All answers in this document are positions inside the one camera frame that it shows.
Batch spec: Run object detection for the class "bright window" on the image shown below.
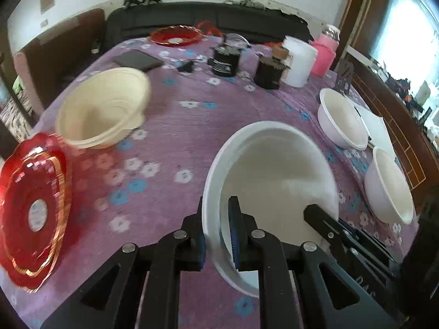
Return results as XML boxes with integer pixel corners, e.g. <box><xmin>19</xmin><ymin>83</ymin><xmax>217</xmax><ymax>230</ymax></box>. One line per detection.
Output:
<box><xmin>370</xmin><ymin>0</ymin><xmax>439</xmax><ymax>88</ymax></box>

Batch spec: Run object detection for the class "clear glass cup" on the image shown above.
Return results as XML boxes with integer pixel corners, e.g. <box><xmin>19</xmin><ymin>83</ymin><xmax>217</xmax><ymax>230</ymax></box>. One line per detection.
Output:
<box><xmin>224</xmin><ymin>33</ymin><xmax>252</xmax><ymax>47</ymax></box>

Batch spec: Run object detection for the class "stack of cream bowls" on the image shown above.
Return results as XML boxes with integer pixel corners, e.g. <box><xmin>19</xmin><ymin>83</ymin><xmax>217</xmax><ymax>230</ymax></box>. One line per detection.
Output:
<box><xmin>55</xmin><ymin>68</ymin><xmax>152</xmax><ymax>150</ymax></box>

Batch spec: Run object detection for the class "white plastic container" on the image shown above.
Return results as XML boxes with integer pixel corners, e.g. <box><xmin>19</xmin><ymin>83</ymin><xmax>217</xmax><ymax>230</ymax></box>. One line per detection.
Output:
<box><xmin>281</xmin><ymin>36</ymin><xmax>318</xmax><ymax>88</ymax></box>

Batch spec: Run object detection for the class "red gold-rimmed plate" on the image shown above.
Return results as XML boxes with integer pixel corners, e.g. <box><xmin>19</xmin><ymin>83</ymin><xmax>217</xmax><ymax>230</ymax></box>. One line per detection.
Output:
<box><xmin>150</xmin><ymin>25</ymin><xmax>204</xmax><ymax>47</ymax></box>
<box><xmin>0</xmin><ymin>133</ymin><xmax>73</xmax><ymax>294</ymax></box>

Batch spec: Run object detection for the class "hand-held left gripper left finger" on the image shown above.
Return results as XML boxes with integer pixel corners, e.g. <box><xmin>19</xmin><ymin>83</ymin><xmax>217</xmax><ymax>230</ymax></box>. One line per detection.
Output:
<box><xmin>41</xmin><ymin>197</ymin><xmax>208</xmax><ymax>329</ymax></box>

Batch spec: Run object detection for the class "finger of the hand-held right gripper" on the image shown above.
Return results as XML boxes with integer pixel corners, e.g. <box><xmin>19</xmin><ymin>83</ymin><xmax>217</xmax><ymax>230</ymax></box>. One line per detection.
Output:
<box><xmin>303</xmin><ymin>205</ymin><xmax>400</xmax><ymax>292</ymax></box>

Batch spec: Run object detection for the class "red glass bowl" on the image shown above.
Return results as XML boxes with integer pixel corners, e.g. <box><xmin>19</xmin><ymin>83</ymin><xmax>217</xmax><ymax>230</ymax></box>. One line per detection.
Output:
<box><xmin>196</xmin><ymin>21</ymin><xmax>221</xmax><ymax>37</ymax></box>

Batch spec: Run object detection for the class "black jar with cork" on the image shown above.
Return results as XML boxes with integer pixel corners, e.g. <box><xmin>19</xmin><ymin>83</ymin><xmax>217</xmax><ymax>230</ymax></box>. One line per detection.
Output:
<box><xmin>255</xmin><ymin>46</ymin><xmax>292</xmax><ymax>90</ymax></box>

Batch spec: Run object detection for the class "black phone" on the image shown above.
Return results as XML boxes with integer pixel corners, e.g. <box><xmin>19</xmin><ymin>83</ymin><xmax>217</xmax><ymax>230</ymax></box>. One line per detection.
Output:
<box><xmin>113</xmin><ymin>50</ymin><xmax>165</xmax><ymax>73</ymax></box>

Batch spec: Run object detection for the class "white notebook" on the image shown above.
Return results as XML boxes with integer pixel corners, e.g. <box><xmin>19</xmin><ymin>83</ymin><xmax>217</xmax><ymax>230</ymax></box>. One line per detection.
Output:
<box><xmin>354</xmin><ymin>104</ymin><xmax>403</xmax><ymax>165</ymax></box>

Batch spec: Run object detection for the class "white bowl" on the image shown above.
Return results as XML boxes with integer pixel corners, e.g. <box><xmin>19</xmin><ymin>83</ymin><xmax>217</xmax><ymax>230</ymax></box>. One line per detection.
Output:
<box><xmin>202</xmin><ymin>120</ymin><xmax>340</xmax><ymax>299</ymax></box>
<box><xmin>364</xmin><ymin>147</ymin><xmax>414</xmax><ymax>225</ymax></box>
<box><xmin>317</xmin><ymin>88</ymin><xmax>370</xmax><ymax>151</ymax></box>

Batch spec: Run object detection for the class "pink container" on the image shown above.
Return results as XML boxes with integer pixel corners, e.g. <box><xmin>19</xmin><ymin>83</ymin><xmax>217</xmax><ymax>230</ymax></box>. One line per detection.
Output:
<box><xmin>310</xmin><ymin>24</ymin><xmax>341</xmax><ymax>78</ymax></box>

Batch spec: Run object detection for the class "black pen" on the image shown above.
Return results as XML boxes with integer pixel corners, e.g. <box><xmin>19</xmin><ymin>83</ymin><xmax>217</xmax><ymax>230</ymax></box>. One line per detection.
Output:
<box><xmin>354</xmin><ymin>106</ymin><xmax>374</xmax><ymax>142</ymax></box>

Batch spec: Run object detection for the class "black sofa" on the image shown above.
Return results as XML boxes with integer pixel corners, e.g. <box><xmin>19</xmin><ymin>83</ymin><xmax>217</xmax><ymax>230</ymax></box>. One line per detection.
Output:
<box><xmin>104</xmin><ymin>2</ymin><xmax>310</xmax><ymax>51</ymax></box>

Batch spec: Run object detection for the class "purple floral tablecloth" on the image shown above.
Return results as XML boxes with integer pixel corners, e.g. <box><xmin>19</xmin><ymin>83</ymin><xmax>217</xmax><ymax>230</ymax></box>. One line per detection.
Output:
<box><xmin>0</xmin><ymin>36</ymin><xmax>426</xmax><ymax>329</ymax></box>

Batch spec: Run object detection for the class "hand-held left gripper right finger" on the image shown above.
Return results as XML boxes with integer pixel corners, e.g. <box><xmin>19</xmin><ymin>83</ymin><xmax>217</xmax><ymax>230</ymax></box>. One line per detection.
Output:
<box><xmin>228</xmin><ymin>196</ymin><xmax>400</xmax><ymax>329</ymax></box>

